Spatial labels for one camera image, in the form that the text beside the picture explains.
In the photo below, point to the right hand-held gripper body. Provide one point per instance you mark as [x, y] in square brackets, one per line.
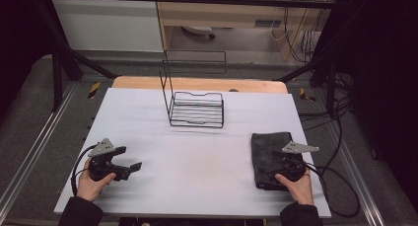
[292, 165]

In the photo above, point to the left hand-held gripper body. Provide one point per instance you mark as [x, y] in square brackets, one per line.
[102, 148]

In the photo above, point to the dark grey towel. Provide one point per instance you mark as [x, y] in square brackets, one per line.
[264, 153]

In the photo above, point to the person's right hand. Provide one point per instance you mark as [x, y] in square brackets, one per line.
[300, 191]

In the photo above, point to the person's left hand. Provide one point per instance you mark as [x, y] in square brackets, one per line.
[88, 188]

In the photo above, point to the white table cover sheet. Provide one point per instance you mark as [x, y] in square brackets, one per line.
[184, 166]

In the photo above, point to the white panel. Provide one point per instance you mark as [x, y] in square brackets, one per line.
[108, 25]

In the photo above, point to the office chair base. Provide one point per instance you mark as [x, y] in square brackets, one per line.
[198, 30]

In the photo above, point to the wooden desk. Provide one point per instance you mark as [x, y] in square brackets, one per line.
[230, 14]

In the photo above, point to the aluminium rail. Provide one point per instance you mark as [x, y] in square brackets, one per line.
[36, 143]
[358, 176]

